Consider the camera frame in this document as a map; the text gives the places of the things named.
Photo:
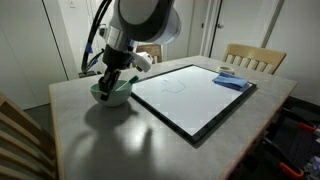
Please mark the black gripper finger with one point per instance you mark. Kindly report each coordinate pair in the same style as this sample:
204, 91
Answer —
103, 84
112, 79

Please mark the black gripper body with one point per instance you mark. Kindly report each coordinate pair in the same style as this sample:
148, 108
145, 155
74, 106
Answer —
116, 61

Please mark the green bowl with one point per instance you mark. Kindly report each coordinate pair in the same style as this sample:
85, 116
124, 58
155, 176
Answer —
116, 97

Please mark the blue towel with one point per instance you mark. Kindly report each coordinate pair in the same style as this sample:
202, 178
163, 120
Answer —
230, 81

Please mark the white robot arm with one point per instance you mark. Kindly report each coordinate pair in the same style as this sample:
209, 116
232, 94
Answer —
152, 21

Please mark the black framed white board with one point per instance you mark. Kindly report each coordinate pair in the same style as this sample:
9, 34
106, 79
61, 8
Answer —
188, 100

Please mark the green white marker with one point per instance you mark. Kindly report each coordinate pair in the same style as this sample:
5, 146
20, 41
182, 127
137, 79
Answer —
130, 82

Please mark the wooden chair near door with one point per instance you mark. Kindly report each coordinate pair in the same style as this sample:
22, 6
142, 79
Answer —
154, 50

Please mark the round door knob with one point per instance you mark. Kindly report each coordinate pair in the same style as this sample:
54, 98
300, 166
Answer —
220, 26

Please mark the wooden chair light back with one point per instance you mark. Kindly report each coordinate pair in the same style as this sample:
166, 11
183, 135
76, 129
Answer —
259, 58

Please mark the orange black clamp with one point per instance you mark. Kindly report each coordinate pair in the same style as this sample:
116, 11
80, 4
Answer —
285, 164
302, 123

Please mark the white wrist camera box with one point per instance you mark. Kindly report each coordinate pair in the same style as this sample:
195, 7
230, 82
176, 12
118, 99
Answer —
142, 61

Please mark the white light switch plate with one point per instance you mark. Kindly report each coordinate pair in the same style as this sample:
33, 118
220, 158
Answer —
72, 4

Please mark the wooden chair near camera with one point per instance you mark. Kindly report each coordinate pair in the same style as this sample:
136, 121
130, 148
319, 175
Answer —
27, 150

